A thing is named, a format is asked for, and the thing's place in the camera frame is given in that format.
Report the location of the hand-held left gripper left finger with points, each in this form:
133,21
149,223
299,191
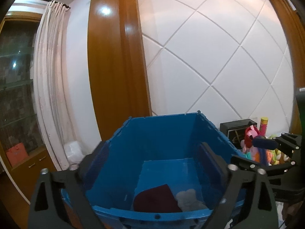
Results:
97,164

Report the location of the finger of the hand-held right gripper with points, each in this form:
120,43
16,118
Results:
247,165
264,143

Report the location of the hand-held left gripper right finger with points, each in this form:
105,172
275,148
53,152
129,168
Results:
212,164

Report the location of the grey plush cloth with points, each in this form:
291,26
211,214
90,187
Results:
189,199

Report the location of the blue plastic crate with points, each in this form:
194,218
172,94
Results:
166,136

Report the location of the maroon knit hat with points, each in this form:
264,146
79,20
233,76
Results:
154,199

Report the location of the pink red plush toy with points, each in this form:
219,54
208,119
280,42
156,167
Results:
250,136

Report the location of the yellow pink canister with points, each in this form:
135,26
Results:
264,126

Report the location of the brown bear plush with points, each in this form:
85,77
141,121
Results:
284,158

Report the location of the white plastic bag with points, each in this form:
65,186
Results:
73,150

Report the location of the light blue tablecloth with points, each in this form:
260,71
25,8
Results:
280,213

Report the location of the black box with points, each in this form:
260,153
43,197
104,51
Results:
230,130

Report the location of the orange paper bag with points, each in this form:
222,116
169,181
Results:
17,153

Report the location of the ribbed wooden pillar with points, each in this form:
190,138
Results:
295,52

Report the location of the white curtain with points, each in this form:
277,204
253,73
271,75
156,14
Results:
50,76

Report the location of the wide wooden pillar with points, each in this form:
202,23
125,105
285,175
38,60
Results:
109,64

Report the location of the wooden glass cabinet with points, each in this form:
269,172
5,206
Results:
14,88

